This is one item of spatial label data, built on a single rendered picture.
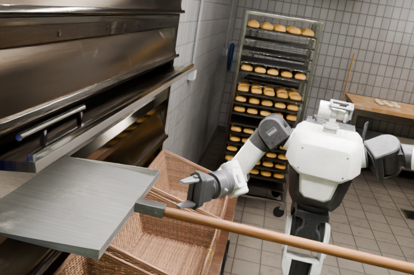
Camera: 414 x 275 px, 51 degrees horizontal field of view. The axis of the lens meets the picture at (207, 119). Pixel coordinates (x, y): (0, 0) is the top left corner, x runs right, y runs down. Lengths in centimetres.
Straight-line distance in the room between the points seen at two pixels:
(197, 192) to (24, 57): 64
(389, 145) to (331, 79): 455
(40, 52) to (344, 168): 109
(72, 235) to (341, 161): 97
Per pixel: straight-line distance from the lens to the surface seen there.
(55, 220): 127
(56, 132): 126
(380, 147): 171
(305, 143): 165
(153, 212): 131
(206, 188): 141
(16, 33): 116
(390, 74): 634
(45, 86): 129
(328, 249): 132
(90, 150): 176
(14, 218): 128
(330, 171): 168
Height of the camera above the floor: 180
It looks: 15 degrees down
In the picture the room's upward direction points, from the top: 9 degrees clockwise
